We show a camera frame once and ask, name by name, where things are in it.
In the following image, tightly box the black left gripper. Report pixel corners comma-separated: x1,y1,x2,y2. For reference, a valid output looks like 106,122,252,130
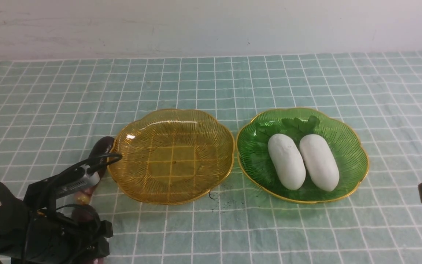
11,213,113,264

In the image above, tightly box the purple eggplant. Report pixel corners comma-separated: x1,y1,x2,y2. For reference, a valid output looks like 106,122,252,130
75,136,115,205
71,205,104,264

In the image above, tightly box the white radish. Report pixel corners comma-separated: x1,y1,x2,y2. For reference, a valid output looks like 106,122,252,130
282,115,340,192
256,124,306,190

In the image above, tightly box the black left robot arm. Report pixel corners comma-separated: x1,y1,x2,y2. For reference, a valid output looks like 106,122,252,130
0,182,113,264

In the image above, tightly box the amber glass plate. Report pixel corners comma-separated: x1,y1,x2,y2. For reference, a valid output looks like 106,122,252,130
108,109,236,205

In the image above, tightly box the green glass plate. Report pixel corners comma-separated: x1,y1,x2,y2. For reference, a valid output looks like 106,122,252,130
236,107,370,204

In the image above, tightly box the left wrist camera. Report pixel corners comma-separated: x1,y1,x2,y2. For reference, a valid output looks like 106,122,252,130
24,164,101,206

